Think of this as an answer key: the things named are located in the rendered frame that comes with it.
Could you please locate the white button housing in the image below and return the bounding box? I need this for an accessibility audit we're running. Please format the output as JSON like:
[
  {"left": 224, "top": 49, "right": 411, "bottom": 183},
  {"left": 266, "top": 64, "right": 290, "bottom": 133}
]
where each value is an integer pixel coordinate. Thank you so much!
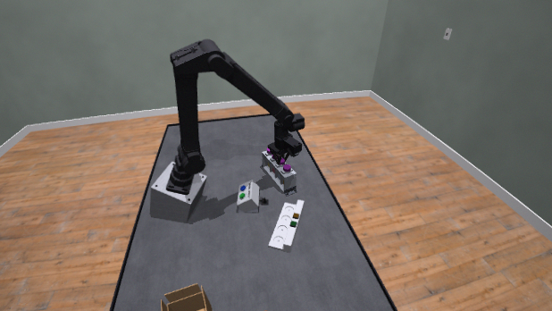
[{"left": 237, "top": 180, "right": 268, "bottom": 213}]

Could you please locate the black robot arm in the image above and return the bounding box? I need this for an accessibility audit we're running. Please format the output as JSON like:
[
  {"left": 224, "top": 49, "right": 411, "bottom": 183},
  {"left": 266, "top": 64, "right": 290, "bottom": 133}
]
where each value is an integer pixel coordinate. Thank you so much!
[{"left": 166, "top": 39, "right": 305, "bottom": 195}]

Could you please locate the white tray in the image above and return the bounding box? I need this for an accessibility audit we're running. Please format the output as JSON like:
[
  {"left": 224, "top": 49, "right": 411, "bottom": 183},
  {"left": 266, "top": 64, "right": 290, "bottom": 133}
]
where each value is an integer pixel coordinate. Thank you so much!
[{"left": 269, "top": 200, "right": 304, "bottom": 253}]

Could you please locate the brown cardboard box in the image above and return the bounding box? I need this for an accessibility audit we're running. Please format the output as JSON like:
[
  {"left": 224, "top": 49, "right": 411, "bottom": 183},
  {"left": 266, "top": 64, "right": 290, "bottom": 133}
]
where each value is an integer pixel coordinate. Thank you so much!
[{"left": 161, "top": 283, "right": 213, "bottom": 311}]

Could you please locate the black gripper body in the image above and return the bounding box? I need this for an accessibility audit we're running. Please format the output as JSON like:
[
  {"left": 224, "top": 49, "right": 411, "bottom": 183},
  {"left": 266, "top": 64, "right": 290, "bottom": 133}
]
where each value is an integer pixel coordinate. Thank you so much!
[{"left": 268, "top": 134, "right": 288, "bottom": 156}]

